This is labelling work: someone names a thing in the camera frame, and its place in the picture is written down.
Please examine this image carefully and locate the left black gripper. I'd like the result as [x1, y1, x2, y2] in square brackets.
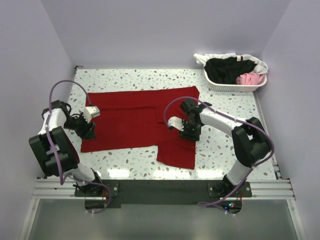
[63, 111, 96, 140]

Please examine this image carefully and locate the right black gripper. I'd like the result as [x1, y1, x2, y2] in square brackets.
[178, 119, 202, 143]

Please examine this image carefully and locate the red t shirt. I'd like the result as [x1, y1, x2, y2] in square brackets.
[80, 86, 200, 170]

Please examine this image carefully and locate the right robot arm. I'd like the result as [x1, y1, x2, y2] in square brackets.
[176, 98, 274, 197]

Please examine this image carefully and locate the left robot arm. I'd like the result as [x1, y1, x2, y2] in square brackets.
[28, 100, 104, 196]

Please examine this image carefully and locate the white laundry basket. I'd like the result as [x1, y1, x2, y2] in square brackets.
[203, 65, 268, 92]

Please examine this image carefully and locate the black garment in basket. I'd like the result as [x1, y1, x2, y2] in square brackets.
[204, 57, 257, 85]

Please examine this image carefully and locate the pink garment in basket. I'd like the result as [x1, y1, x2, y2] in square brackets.
[236, 72, 265, 86]

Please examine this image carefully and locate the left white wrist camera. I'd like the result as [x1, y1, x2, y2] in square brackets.
[83, 106, 100, 122]

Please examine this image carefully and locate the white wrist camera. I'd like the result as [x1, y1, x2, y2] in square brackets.
[167, 116, 184, 131]
[83, 106, 100, 122]

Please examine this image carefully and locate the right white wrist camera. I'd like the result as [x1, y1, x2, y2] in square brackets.
[167, 116, 184, 131]

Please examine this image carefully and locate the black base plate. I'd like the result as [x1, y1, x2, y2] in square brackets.
[74, 179, 253, 215]

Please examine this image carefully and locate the aluminium frame rail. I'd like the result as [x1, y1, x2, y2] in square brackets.
[32, 179, 296, 200]

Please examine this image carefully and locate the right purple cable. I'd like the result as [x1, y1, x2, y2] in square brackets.
[163, 96, 276, 209]

